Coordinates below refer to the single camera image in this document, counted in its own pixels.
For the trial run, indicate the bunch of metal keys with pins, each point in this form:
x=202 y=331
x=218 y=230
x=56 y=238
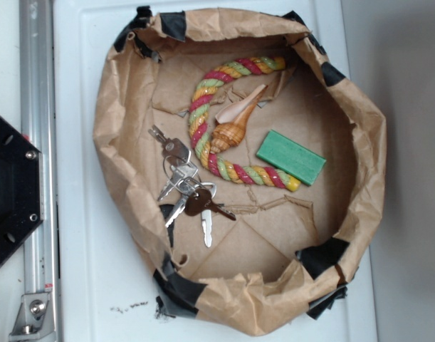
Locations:
x=196 y=196

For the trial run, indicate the multicolour twisted rope toy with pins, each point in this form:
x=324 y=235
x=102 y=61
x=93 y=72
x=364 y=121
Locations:
x=201 y=139

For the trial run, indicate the metal corner bracket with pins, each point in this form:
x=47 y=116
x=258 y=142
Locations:
x=33 y=313

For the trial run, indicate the aluminium extrusion rail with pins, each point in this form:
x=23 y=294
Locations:
x=41 y=259

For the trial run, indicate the brown paper bag container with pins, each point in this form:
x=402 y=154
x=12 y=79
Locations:
x=286 y=251

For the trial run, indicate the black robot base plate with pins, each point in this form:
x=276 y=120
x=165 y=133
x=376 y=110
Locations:
x=20 y=190

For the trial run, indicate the brown spiral conch shell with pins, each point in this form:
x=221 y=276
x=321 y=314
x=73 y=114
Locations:
x=232 y=121

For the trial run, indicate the green rectangular block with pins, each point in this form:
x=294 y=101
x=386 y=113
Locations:
x=291 y=157

